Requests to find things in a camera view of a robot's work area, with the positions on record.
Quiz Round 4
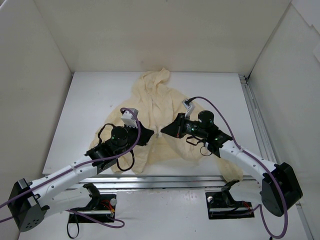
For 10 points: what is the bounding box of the cream yellow hooded jacket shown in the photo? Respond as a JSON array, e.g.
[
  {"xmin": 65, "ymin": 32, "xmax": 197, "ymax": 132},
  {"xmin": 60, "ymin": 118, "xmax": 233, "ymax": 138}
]
[{"xmin": 90, "ymin": 67, "xmax": 244, "ymax": 183}]

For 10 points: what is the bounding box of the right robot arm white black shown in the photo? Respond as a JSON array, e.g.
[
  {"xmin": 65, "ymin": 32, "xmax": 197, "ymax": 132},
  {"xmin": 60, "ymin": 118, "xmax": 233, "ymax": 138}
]
[{"xmin": 161, "ymin": 110, "xmax": 303, "ymax": 217}]

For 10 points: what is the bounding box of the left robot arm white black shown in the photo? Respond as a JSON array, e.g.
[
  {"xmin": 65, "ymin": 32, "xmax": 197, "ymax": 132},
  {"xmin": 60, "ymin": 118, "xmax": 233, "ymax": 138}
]
[{"xmin": 6, "ymin": 121, "xmax": 154, "ymax": 232}]

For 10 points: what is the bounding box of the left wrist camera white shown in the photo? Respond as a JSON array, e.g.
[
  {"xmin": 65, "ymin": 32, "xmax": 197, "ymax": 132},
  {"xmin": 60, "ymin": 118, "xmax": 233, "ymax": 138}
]
[{"xmin": 120, "ymin": 108, "xmax": 139, "ymax": 129}]

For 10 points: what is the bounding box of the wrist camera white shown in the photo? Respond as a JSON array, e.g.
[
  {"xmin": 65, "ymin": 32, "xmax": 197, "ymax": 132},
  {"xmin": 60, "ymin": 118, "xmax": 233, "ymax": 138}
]
[
  {"xmin": 182, "ymin": 99, "xmax": 195, "ymax": 119},
  {"xmin": 120, "ymin": 108, "xmax": 139, "ymax": 129}
]

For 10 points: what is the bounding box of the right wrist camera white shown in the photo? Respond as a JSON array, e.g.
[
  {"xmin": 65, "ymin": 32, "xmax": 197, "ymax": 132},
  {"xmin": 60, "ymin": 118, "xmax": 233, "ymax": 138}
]
[{"xmin": 182, "ymin": 99, "xmax": 195, "ymax": 119}]

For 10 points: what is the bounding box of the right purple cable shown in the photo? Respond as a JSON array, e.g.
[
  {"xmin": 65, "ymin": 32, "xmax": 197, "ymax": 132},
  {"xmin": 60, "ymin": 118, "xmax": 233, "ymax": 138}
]
[{"xmin": 189, "ymin": 96, "xmax": 288, "ymax": 237}]

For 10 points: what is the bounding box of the purple cable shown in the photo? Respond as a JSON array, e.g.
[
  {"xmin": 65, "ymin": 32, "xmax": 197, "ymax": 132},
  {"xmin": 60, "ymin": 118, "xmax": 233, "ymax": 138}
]
[
  {"xmin": 189, "ymin": 96, "xmax": 288, "ymax": 237},
  {"xmin": 0, "ymin": 107, "xmax": 142, "ymax": 228}
]

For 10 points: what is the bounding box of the aluminium front rail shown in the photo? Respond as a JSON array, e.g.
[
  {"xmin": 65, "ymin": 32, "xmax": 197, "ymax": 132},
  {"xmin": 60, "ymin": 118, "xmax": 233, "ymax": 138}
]
[{"xmin": 42, "ymin": 174, "xmax": 266, "ymax": 193}]

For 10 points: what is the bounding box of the aluminium side rail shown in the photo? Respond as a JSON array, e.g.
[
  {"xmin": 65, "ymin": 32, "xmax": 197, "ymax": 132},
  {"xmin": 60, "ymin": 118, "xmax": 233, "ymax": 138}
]
[{"xmin": 238, "ymin": 74, "xmax": 313, "ymax": 240}]

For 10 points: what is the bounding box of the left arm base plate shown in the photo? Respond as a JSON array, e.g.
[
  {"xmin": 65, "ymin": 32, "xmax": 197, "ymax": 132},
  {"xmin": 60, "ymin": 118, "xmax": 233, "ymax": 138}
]
[{"xmin": 71, "ymin": 183, "xmax": 117, "ymax": 223}]

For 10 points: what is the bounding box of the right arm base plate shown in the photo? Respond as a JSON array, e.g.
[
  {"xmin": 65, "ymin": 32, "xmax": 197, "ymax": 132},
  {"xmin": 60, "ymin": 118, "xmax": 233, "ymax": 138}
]
[{"xmin": 205, "ymin": 180, "xmax": 255, "ymax": 220}]

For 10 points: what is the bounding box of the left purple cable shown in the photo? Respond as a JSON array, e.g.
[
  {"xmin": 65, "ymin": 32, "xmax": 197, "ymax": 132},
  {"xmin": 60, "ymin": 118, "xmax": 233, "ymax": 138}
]
[{"xmin": 0, "ymin": 107, "xmax": 142, "ymax": 228}]

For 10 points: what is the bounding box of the black loop cable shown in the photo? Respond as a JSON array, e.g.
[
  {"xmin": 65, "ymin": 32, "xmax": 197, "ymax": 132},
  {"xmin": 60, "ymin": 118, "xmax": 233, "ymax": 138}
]
[{"xmin": 66, "ymin": 221, "xmax": 80, "ymax": 239}]

